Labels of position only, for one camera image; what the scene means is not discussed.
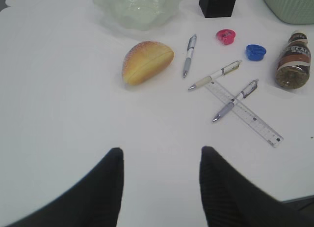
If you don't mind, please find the grey grip white pen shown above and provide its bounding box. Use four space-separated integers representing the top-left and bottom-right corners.
183 34 197 78

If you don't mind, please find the lilac grip white pen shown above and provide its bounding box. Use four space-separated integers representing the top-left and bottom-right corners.
212 79 259 123

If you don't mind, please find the golden bread roll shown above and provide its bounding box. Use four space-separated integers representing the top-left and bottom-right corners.
122 41 175 85

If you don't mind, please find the frosted green glass plate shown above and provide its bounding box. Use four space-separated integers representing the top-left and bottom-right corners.
93 0 183 31

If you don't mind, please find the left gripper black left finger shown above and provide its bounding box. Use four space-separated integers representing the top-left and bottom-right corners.
11 147 124 227

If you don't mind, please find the brown Nescafe coffee bottle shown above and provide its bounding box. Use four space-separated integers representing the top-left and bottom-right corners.
275 30 311 90

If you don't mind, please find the clear plastic ruler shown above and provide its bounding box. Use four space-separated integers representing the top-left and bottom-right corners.
206 81 284 148

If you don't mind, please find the pink pencil sharpener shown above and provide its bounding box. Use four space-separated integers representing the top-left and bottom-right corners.
216 29 236 45

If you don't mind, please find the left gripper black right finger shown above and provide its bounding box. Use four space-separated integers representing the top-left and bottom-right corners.
199 146 314 227

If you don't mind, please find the pale green plastic basket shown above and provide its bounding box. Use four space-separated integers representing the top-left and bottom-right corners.
264 0 314 25

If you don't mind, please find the cream grip white pen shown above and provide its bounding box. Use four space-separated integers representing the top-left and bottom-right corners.
188 60 242 91

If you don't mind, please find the blue pencil sharpener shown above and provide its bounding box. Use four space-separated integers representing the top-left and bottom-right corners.
245 44 266 61

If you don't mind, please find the black mesh pen holder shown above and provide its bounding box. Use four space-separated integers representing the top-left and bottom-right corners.
199 0 236 18

